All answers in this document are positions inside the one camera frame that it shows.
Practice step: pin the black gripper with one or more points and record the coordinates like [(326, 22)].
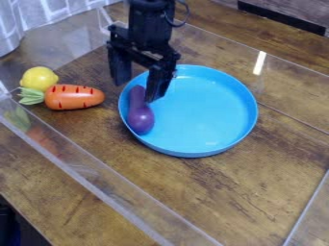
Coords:
[(144, 43)]

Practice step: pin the purple toy eggplant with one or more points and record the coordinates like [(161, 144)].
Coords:
[(141, 116)]

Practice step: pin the blue round tray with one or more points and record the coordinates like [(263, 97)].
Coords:
[(205, 115)]

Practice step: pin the orange toy carrot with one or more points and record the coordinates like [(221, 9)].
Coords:
[(64, 97)]

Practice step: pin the yellow toy lemon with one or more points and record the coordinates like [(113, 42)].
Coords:
[(39, 78)]

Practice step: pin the grey patterned curtain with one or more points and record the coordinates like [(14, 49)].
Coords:
[(22, 15)]

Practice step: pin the dark bar at back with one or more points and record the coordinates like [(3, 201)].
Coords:
[(283, 18)]

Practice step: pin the clear acrylic enclosure wall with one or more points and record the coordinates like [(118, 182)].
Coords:
[(96, 189)]

